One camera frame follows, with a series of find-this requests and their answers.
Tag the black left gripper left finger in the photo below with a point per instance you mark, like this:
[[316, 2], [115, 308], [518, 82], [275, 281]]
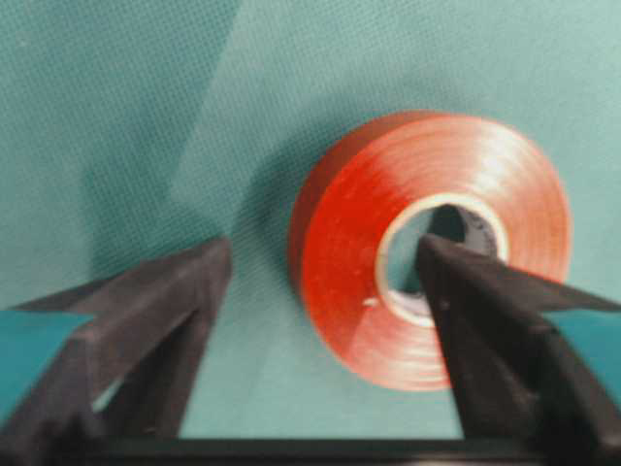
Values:
[[117, 356]]

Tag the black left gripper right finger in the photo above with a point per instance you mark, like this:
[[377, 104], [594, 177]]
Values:
[[519, 382]]

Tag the red tape roll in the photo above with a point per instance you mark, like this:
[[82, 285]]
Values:
[[365, 189]]

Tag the green table cloth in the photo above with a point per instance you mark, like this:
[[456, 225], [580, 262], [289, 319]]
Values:
[[131, 129]]

